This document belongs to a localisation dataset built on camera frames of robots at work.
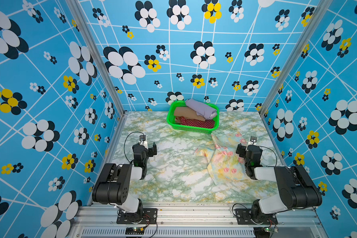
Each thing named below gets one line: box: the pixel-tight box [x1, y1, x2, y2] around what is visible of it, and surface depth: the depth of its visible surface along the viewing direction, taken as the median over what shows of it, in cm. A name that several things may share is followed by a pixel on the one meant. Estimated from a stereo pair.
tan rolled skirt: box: [174, 106, 207, 122], surface depth 108 cm
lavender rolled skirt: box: [185, 98, 218, 120], surface depth 107 cm
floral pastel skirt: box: [193, 132, 251, 185], surface depth 91 cm
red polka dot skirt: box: [180, 116, 216, 129], surface depth 107 cm
